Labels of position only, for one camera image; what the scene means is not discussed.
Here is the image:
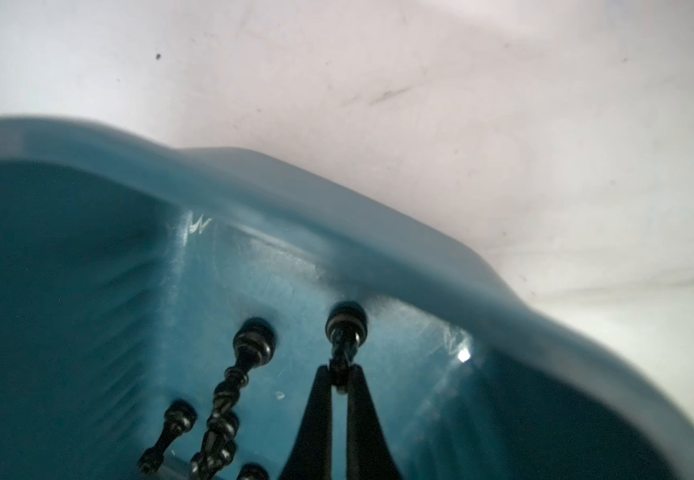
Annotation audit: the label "black pawn in tray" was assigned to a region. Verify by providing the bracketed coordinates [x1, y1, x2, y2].
[137, 399, 198, 475]

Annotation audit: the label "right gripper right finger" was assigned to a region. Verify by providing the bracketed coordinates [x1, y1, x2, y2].
[346, 365, 402, 480]

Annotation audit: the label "tall black piece in tray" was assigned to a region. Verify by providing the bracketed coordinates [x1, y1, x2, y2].
[189, 317, 276, 479]

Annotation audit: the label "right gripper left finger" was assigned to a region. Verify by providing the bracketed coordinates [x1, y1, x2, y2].
[279, 365, 333, 480]

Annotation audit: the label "dark teal plastic tray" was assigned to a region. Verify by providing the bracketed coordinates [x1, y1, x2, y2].
[0, 117, 694, 479]

